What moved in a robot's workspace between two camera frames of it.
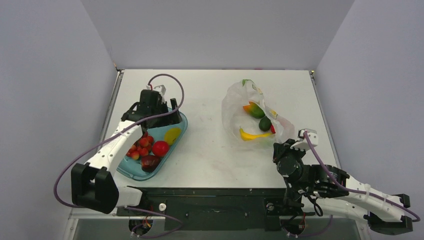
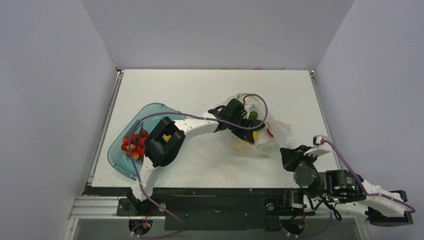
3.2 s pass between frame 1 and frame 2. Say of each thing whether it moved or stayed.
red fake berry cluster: stayed
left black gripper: moved
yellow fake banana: moved
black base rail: stayed
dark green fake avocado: moved
